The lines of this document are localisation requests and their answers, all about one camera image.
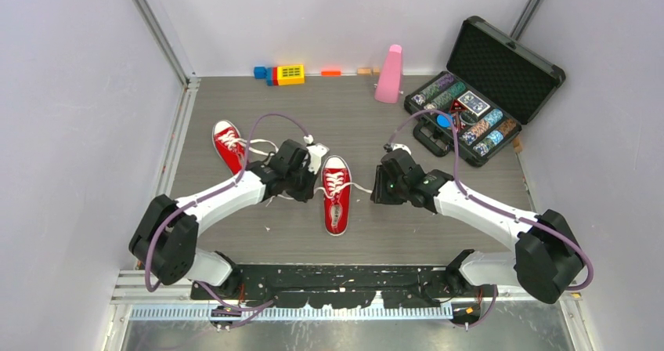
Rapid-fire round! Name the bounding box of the red canvas sneaker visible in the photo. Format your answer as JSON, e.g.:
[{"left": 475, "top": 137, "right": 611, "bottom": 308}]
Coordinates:
[
  {"left": 321, "top": 155, "right": 352, "bottom": 236},
  {"left": 212, "top": 120, "right": 245, "bottom": 175}
]

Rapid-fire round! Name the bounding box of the white shoelace of sneaker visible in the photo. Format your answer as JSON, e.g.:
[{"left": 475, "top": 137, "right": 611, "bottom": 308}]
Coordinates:
[
  {"left": 312, "top": 172, "right": 372, "bottom": 200},
  {"left": 213, "top": 128, "right": 278, "bottom": 157}
]

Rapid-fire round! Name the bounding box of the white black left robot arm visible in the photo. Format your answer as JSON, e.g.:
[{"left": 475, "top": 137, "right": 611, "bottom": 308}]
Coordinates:
[{"left": 128, "top": 139, "right": 329, "bottom": 299}]

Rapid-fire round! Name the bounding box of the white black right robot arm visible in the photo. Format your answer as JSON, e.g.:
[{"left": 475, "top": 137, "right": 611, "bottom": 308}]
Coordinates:
[{"left": 370, "top": 148, "right": 590, "bottom": 304}]

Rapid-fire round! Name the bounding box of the blue round dealer chip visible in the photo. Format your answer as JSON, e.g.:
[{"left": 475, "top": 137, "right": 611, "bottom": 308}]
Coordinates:
[{"left": 436, "top": 114, "right": 454, "bottom": 129}]

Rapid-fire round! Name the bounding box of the pink metronome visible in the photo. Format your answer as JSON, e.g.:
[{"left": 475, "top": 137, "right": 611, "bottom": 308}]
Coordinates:
[{"left": 374, "top": 45, "right": 403, "bottom": 104}]

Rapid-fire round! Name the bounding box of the yellow toy block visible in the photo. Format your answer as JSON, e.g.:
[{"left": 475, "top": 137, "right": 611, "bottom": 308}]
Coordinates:
[{"left": 276, "top": 64, "right": 305, "bottom": 86}]

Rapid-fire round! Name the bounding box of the red toy block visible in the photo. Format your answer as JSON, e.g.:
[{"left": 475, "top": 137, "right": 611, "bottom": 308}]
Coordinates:
[{"left": 265, "top": 67, "right": 278, "bottom": 86}]

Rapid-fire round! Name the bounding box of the blue toy cube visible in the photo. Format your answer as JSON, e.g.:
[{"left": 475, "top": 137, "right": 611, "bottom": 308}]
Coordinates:
[{"left": 253, "top": 66, "right": 268, "bottom": 80}]

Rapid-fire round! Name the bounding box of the orange flat block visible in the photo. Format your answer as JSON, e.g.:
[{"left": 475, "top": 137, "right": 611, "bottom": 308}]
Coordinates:
[{"left": 320, "top": 70, "right": 341, "bottom": 77}]

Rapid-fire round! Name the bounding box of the playing card deck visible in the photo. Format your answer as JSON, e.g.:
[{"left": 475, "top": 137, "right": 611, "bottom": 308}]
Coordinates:
[{"left": 456, "top": 90, "right": 492, "bottom": 121}]

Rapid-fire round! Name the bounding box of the wooden block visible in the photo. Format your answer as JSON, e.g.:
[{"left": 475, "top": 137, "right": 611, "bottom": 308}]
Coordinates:
[{"left": 356, "top": 67, "right": 373, "bottom": 75}]

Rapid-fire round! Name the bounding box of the black poker chip case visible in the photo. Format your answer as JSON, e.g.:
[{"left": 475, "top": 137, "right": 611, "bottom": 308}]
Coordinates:
[{"left": 404, "top": 16, "right": 566, "bottom": 167}]

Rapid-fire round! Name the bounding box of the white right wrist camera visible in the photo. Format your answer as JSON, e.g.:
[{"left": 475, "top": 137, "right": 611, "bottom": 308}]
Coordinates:
[{"left": 384, "top": 143, "right": 412, "bottom": 154}]

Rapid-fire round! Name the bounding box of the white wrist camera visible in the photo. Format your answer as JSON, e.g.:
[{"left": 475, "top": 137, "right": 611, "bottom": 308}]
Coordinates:
[
  {"left": 384, "top": 143, "right": 412, "bottom": 154},
  {"left": 303, "top": 135, "right": 330, "bottom": 174}
]

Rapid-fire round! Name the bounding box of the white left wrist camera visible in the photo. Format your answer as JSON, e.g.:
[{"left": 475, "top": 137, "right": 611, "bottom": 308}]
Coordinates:
[{"left": 303, "top": 135, "right": 330, "bottom": 174}]

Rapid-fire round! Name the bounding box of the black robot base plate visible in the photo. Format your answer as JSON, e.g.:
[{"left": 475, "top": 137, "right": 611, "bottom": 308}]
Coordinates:
[{"left": 190, "top": 264, "right": 495, "bottom": 309}]

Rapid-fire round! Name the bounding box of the aluminium frame rail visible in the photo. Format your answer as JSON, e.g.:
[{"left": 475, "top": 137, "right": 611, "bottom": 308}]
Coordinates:
[{"left": 110, "top": 268, "right": 582, "bottom": 323}]

